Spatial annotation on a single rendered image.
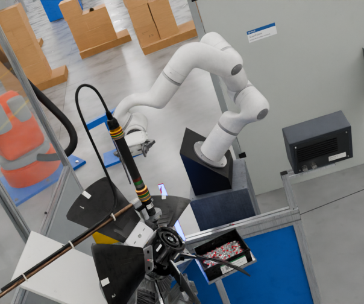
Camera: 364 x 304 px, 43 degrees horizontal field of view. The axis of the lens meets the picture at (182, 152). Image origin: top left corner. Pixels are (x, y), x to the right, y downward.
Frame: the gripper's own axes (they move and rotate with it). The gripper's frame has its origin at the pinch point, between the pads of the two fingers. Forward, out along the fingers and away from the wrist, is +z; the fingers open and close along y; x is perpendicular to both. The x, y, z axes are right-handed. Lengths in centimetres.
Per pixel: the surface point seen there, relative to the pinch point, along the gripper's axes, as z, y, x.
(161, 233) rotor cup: 18.2, -2.8, -23.5
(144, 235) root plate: 16.9, 3.6, -23.1
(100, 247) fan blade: 39.3, 10.4, -6.8
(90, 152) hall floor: -357, 136, -146
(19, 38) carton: -733, 294, -40
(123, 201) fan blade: 7.7, 8.3, -12.7
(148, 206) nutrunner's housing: 11.7, -0.7, -15.3
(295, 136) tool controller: -23, -61, -24
